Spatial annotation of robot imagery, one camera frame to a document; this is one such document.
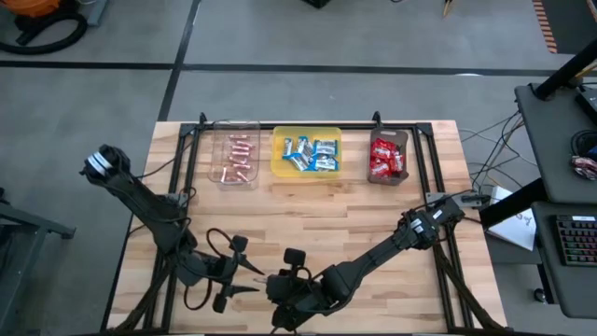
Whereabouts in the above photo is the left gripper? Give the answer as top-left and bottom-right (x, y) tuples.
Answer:
(204, 234), (266, 315)

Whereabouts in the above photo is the black hazard-edged floor mat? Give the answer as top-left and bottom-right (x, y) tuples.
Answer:
(531, 0), (597, 55)

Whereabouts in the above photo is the clear plastic bin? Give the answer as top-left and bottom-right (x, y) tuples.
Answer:
(207, 119), (261, 190)

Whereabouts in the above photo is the grey floor cable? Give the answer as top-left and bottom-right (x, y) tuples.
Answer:
(456, 109), (537, 192)

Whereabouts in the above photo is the yellow plastic bin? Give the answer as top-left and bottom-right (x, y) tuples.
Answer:
(270, 125), (343, 179)

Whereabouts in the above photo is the grey desk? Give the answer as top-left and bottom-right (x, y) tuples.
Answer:
(514, 81), (597, 204)
(531, 200), (597, 319)

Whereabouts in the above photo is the backlit black keyboard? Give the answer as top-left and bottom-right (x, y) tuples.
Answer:
(554, 214), (597, 267)

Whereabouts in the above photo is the black slanted pole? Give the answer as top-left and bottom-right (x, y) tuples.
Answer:
(534, 36), (597, 100)

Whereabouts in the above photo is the orange vacuum cleaner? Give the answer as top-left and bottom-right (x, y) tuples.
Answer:
(11, 0), (62, 19)

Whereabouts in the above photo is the candy bag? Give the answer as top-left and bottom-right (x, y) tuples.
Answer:
(569, 155), (597, 181)

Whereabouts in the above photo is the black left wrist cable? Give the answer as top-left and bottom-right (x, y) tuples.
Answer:
(183, 227), (237, 312)

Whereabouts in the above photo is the black vacuum hose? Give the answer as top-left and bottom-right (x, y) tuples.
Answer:
(0, 11), (89, 56)

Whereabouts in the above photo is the grey metal cart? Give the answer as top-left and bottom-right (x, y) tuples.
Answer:
(0, 186), (76, 336)

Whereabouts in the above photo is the grey plastic bin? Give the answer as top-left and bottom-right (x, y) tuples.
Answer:
(367, 126), (410, 187)

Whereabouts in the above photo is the white paper sheet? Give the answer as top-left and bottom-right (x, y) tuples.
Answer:
(487, 186), (537, 252)

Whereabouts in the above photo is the black desk leg bar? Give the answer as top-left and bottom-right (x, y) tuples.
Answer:
(479, 176), (547, 230)

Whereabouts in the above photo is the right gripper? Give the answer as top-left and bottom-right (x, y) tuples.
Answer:
(266, 248), (330, 332)

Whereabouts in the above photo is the black desktop device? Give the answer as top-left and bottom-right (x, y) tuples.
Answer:
(573, 88), (597, 125)

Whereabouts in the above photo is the black coiled cable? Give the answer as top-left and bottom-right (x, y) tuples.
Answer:
(569, 129), (597, 158)

